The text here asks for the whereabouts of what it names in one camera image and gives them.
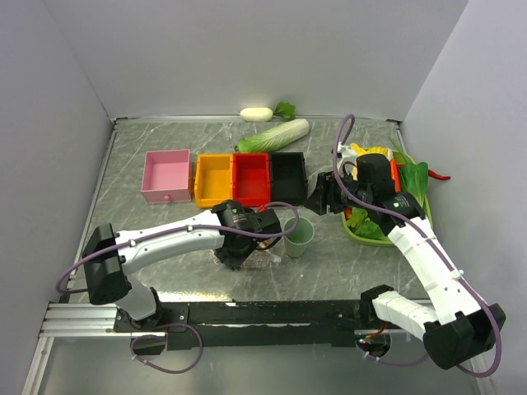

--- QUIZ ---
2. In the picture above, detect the yellow napa cabbage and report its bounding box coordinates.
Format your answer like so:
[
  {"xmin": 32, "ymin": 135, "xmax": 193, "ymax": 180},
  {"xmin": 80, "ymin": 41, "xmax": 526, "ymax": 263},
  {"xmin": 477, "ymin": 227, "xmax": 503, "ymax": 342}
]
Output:
[{"xmin": 350, "ymin": 143, "xmax": 394, "ymax": 161}]

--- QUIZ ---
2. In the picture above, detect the clear textured acrylic tray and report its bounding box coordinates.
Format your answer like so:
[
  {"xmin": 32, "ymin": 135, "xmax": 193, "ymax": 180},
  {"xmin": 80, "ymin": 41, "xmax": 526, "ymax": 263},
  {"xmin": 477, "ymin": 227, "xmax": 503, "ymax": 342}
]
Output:
[{"xmin": 213, "ymin": 234, "xmax": 282, "ymax": 271}]

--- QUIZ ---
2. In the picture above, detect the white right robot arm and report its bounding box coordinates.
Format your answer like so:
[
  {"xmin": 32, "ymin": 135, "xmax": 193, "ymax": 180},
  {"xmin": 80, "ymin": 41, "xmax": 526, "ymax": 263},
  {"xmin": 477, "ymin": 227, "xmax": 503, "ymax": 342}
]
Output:
[{"xmin": 305, "ymin": 153, "xmax": 506, "ymax": 377}]

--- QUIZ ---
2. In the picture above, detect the green bok choy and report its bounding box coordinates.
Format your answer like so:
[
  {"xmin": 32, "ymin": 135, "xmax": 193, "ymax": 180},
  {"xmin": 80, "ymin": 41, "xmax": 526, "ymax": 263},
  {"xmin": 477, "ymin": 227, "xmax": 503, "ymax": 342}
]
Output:
[{"xmin": 390, "ymin": 137, "xmax": 429, "ymax": 207}]

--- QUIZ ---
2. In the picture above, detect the yellow storage bin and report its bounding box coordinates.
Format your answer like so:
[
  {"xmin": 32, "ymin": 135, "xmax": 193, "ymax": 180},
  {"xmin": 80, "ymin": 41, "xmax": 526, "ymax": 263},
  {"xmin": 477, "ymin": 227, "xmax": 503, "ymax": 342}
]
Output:
[{"xmin": 194, "ymin": 154, "xmax": 233, "ymax": 208}]

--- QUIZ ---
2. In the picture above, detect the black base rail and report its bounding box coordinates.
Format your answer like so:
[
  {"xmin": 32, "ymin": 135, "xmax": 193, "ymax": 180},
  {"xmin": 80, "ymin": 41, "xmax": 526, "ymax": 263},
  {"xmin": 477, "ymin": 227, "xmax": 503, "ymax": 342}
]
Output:
[{"xmin": 114, "ymin": 300, "xmax": 383, "ymax": 351}]

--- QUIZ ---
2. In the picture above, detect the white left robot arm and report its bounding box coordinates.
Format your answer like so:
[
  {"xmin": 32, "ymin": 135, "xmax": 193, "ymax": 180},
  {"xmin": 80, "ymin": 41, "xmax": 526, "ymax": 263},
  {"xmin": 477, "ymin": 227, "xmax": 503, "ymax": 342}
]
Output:
[{"xmin": 82, "ymin": 200, "xmax": 282, "ymax": 331}]

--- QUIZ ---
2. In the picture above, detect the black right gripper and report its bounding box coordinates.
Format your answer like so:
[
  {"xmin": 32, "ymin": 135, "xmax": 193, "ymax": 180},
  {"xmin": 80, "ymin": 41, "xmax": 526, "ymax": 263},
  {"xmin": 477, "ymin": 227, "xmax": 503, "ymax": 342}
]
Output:
[{"xmin": 303, "ymin": 167, "xmax": 372, "ymax": 215}]

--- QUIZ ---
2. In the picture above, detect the mint green plastic cup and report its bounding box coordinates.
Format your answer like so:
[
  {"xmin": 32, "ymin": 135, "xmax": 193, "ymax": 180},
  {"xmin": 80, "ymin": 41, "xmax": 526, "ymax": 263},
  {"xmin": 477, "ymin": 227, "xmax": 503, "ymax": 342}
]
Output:
[{"xmin": 284, "ymin": 217, "xmax": 315, "ymax": 258}]

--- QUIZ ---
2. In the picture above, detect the white radish with leaves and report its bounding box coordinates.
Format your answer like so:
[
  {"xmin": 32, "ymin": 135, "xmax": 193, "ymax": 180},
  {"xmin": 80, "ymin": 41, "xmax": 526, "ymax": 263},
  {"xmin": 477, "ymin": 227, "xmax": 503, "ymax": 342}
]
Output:
[{"xmin": 240, "ymin": 101, "xmax": 296, "ymax": 123}]

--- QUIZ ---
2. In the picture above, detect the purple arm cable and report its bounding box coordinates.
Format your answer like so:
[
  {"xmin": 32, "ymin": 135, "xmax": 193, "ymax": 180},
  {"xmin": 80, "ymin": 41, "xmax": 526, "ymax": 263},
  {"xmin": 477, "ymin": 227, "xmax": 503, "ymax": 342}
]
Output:
[
  {"xmin": 332, "ymin": 114, "xmax": 503, "ymax": 379},
  {"xmin": 55, "ymin": 201, "xmax": 300, "ymax": 374}
]

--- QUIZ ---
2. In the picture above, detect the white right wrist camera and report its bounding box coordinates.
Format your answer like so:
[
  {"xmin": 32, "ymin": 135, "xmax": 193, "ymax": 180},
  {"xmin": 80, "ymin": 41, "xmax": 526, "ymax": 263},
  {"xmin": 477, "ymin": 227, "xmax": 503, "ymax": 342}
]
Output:
[{"xmin": 336, "ymin": 143, "xmax": 366, "ymax": 180}]

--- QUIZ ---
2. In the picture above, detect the lime green vegetable tray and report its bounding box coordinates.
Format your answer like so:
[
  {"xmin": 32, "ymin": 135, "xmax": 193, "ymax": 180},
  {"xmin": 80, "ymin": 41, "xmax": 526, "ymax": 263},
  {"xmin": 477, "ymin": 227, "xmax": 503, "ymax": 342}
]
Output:
[{"xmin": 341, "ymin": 149, "xmax": 432, "ymax": 247}]

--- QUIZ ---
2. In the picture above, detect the orange carrot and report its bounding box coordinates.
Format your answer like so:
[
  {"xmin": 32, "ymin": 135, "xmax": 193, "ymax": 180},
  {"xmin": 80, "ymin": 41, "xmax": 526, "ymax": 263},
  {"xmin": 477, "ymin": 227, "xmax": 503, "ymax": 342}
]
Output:
[{"xmin": 390, "ymin": 159, "xmax": 402, "ymax": 193}]

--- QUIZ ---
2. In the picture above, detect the black storage bin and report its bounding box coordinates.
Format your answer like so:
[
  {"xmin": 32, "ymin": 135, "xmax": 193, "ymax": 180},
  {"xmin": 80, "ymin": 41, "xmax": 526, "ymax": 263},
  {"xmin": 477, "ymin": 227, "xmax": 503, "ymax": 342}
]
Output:
[{"xmin": 269, "ymin": 152, "xmax": 308, "ymax": 206}]

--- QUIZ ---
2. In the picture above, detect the green napa cabbage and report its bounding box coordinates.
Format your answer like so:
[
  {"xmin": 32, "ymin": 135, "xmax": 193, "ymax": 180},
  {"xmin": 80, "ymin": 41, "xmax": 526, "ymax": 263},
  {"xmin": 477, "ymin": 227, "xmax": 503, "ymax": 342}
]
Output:
[{"xmin": 235, "ymin": 118, "xmax": 310, "ymax": 154}]

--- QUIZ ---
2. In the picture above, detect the orange toothpaste tube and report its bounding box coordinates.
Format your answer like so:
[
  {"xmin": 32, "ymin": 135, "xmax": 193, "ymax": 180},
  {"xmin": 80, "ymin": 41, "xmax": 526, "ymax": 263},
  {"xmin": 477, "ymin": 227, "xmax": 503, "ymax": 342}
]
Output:
[{"xmin": 259, "ymin": 239, "xmax": 277, "ymax": 249}]

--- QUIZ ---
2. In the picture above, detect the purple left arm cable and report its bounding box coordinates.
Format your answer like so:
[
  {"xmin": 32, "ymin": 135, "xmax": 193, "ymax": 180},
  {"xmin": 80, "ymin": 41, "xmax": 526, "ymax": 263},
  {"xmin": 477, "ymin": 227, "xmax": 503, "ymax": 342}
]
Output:
[{"xmin": 55, "ymin": 201, "xmax": 300, "ymax": 374}]

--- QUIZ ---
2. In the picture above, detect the red storage bin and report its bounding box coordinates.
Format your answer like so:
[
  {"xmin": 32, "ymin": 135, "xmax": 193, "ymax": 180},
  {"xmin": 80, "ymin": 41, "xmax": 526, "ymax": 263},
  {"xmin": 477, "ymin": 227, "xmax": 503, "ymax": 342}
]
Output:
[{"xmin": 232, "ymin": 153, "xmax": 271, "ymax": 207}]

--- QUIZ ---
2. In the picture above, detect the red chili pepper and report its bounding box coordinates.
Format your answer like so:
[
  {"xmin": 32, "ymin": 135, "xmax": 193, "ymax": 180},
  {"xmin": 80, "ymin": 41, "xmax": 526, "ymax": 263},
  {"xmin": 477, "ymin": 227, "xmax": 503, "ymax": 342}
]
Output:
[{"xmin": 428, "ymin": 170, "xmax": 451, "ymax": 181}]

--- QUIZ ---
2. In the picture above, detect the pink drawer box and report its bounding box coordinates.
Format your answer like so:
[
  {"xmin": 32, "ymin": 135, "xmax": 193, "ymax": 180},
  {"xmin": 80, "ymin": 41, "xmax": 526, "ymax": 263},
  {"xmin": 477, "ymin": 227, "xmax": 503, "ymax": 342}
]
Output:
[{"xmin": 141, "ymin": 149, "xmax": 193, "ymax": 204}]

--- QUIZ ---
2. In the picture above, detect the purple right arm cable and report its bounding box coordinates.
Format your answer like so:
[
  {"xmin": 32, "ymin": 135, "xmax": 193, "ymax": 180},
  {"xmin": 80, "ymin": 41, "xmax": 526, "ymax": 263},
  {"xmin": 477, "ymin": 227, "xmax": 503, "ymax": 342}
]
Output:
[{"xmin": 332, "ymin": 114, "xmax": 503, "ymax": 379}]

